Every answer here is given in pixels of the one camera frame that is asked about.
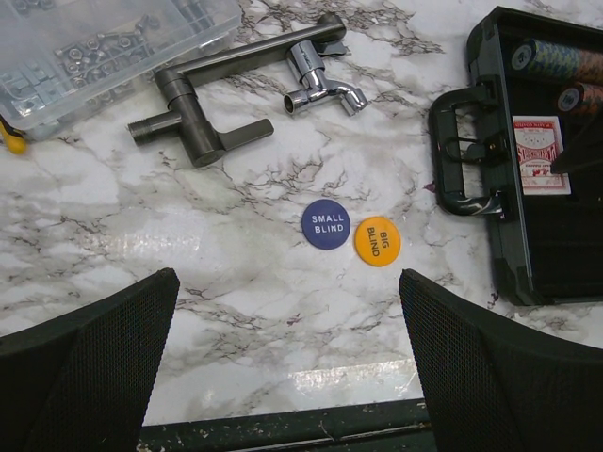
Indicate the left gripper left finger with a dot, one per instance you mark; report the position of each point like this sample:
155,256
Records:
82,381

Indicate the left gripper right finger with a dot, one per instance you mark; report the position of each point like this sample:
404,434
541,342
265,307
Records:
492,384

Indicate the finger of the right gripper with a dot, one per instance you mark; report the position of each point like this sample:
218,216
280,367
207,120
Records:
584,151

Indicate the red playing card deck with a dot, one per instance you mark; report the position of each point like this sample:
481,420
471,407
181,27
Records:
539,143

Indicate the black poker set case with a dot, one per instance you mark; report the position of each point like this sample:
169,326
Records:
545,249

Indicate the brown poker chip stack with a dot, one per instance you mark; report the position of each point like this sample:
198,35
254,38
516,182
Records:
590,69

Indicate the blue poker chip stack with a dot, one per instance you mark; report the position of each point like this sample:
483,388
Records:
540,57

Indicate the orange big blind button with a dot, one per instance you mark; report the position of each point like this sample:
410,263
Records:
377,241

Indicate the blue small blind button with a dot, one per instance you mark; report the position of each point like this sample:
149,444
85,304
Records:
325,224

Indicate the chrome faucet tap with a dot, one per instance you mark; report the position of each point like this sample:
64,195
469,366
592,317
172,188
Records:
305,61

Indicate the clear plastic parts box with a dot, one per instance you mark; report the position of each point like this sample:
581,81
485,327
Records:
64,61

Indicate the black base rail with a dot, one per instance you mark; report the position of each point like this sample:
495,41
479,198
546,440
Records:
387,426

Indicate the yellow handled pliers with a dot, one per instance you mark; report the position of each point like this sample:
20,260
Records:
13,139

